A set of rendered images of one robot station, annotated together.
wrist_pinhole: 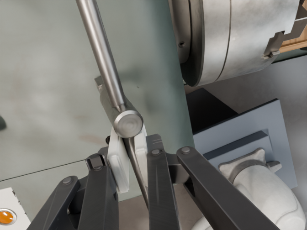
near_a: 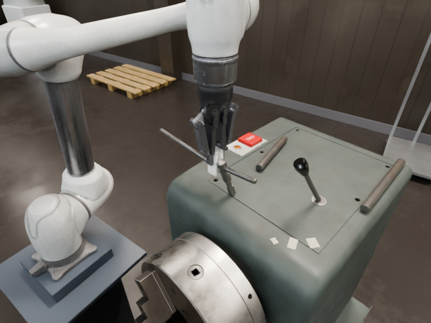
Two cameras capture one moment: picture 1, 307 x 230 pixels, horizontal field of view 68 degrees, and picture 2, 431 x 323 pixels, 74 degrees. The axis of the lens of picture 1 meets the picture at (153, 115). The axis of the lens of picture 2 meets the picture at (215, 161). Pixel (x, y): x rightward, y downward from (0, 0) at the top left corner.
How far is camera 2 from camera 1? 56 cm
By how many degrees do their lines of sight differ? 43
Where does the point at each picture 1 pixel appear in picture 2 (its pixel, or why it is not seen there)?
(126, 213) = (141, 211)
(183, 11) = not seen: hidden behind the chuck
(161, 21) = (223, 225)
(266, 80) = not seen: outside the picture
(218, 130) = (106, 281)
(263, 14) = (176, 254)
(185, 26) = not seen: hidden behind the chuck
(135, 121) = (220, 163)
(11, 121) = (254, 173)
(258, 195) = (70, 225)
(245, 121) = (79, 302)
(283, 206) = (52, 218)
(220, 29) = (194, 239)
